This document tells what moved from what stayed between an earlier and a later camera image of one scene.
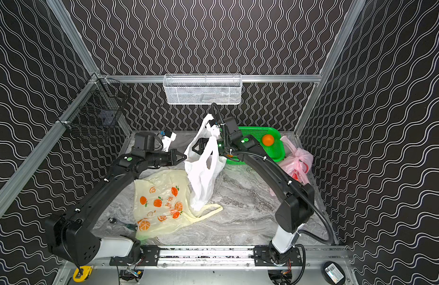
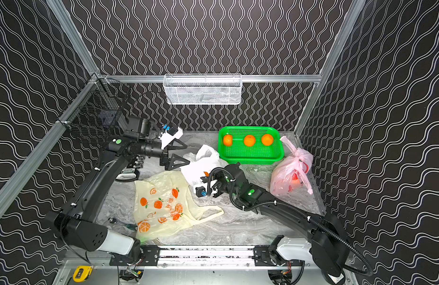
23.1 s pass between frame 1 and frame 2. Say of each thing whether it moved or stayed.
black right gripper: moved
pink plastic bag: stayed
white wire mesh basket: stayed
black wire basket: stayed
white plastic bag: moved
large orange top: stayed
